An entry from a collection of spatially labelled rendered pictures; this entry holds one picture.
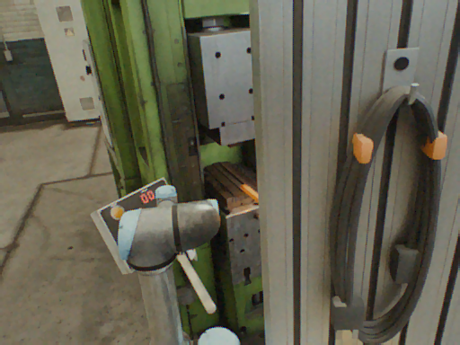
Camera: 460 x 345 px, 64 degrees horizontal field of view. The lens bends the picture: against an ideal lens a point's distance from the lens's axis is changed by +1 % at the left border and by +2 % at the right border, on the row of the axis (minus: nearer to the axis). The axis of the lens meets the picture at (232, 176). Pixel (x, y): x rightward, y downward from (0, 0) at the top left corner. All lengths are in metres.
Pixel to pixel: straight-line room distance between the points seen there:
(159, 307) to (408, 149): 0.75
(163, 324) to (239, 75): 1.12
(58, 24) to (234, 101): 5.54
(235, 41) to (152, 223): 1.03
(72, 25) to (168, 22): 5.33
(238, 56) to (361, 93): 1.36
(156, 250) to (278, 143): 0.58
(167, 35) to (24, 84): 6.36
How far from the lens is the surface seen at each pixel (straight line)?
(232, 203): 1.91
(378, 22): 0.36
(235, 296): 2.19
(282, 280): 0.46
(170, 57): 1.74
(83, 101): 7.17
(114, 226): 1.54
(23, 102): 8.03
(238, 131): 1.77
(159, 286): 0.96
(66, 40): 7.04
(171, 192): 1.35
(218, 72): 1.67
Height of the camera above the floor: 1.90
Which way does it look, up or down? 26 degrees down
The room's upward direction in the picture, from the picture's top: 5 degrees counter-clockwise
